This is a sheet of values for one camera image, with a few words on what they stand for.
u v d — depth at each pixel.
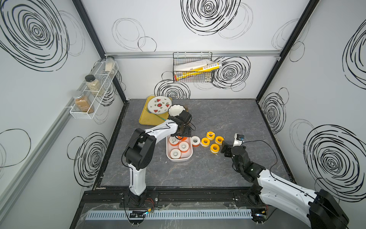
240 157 0.61
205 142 0.94
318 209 0.41
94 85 0.71
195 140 0.94
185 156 0.86
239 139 0.71
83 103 0.63
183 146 0.92
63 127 0.60
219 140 0.96
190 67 0.88
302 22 0.78
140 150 0.50
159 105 1.16
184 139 0.97
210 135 0.96
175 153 0.89
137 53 0.93
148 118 1.09
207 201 0.74
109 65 0.87
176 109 1.12
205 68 0.84
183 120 0.74
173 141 0.94
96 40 0.83
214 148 0.90
